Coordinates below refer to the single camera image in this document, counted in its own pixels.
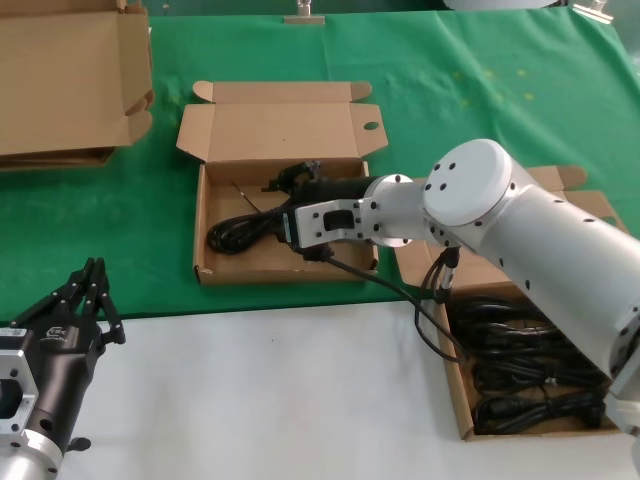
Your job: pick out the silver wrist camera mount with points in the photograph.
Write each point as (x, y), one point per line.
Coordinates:
(12, 390)
(340, 220)

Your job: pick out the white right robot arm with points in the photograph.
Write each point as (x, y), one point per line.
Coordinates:
(500, 200)

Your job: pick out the open cardboard box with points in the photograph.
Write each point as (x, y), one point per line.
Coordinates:
(585, 205)
(280, 120)
(40, 168)
(60, 75)
(50, 159)

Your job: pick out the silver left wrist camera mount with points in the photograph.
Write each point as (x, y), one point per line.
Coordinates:
(12, 390)

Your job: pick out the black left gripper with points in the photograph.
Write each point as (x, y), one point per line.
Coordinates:
(62, 370)

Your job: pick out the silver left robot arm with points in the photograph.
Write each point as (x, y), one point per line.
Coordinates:
(30, 460)

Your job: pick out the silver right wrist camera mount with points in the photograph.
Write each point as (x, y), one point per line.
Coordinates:
(340, 220)

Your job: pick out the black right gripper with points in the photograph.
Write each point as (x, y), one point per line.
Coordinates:
(337, 189)

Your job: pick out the green tablecloth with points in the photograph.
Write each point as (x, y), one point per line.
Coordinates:
(450, 90)

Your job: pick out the metal table clamp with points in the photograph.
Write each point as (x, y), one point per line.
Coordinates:
(592, 10)
(304, 19)

